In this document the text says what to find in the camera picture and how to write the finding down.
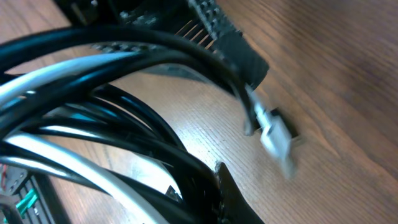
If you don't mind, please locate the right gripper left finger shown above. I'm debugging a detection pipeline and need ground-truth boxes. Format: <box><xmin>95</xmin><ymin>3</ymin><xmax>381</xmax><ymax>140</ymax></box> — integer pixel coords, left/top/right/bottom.
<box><xmin>215</xmin><ymin>162</ymin><xmax>264</xmax><ymax>224</ymax></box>

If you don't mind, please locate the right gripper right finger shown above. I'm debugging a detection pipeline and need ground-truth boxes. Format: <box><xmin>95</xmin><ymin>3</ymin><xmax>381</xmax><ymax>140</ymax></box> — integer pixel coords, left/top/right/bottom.
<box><xmin>188</xmin><ymin>0</ymin><xmax>270</xmax><ymax>91</ymax></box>

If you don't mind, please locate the white usb cable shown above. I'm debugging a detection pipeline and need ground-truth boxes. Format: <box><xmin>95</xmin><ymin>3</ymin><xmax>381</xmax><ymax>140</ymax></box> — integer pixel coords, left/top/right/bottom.
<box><xmin>0</xmin><ymin>51</ymin><xmax>298</xmax><ymax>224</ymax></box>

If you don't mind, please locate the black usb cable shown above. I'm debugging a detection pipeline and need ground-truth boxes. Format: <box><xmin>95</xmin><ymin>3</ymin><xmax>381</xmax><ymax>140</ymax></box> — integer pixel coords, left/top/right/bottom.
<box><xmin>0</xmin><ymin>24</ymin><xmax>299</xmax><ymax>224</ymax></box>

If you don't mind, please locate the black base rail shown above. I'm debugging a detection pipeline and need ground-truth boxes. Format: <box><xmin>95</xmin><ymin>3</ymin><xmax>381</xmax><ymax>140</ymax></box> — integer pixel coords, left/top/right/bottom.
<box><xmin>1</xmin><ymin>164</ymin><xmax>71</xmax><ymax>224</ymax></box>

